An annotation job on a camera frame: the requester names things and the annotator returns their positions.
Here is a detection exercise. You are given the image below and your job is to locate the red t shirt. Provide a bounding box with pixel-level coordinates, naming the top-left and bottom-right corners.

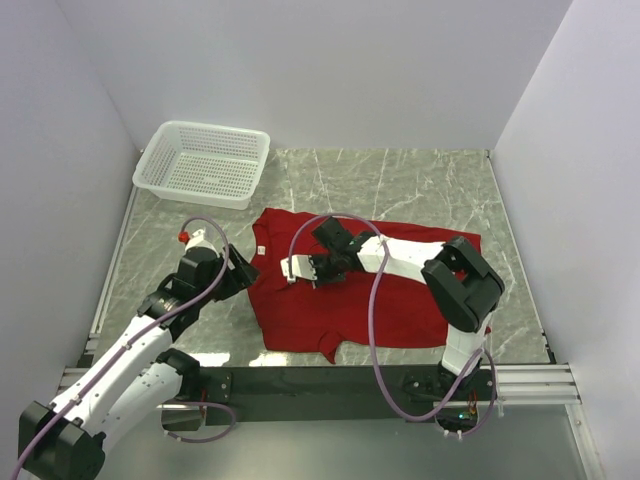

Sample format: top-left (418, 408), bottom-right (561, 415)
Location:
top-left (248, 207), bottom-right (496, 364)

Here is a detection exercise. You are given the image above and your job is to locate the white plastic basket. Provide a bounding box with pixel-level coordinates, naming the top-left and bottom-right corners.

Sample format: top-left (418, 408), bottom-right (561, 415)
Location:
top-left (132, 121), bottom-right (270, 210)

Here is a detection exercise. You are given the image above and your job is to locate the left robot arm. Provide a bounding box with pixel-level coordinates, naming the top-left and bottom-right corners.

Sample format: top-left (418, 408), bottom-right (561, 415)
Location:
top-left (15, 242), bottom-right (259, 479)

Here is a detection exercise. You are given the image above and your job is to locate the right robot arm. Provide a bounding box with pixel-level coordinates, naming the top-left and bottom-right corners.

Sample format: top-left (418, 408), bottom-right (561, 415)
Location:
top-left (290, 216), bottom-right (505, 399)

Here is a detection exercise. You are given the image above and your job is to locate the black base beam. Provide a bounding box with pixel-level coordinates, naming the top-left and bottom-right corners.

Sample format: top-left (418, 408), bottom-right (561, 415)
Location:
top-left (194, 363), bottom-right (500, 427)

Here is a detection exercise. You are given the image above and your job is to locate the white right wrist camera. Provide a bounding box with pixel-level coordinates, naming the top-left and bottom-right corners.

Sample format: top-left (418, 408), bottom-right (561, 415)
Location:
top-left (280, 254), bottom-right (317, 284)

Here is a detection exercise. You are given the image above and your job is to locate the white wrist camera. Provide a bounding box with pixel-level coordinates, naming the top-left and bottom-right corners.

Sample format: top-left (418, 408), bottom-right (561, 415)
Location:
top-left (178, 228), bottom-right (217, 253)
top-left (280, 254), bottom-right (317, 284)

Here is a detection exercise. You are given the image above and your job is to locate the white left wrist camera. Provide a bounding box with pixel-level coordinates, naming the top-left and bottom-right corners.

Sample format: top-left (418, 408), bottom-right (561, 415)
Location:
top-left (178, 228), bottom-right (217, 253)

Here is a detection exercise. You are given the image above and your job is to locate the aluminium frame rail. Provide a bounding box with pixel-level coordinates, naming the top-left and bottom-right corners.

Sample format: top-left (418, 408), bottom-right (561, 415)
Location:
top-left (56, 185), bottom-right (138, 394)

